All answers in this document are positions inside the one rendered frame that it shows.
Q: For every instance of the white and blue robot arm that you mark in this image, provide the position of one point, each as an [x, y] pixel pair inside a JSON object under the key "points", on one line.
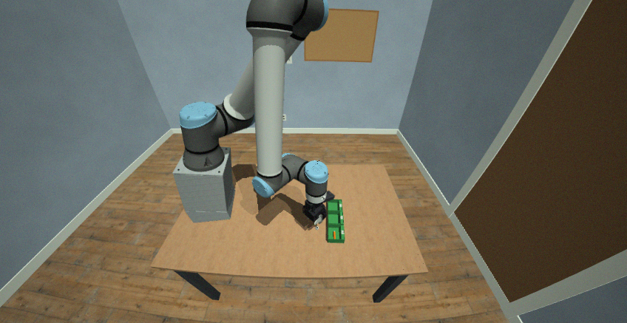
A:
{"points": [[260, 93]]}

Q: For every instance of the green rack of bins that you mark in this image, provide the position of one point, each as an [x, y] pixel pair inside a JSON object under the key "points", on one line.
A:
{"points": [[336, 221]]}

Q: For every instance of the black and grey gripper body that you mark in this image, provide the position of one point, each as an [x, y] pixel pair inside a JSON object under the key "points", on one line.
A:
{"points": [[313, 211]]}

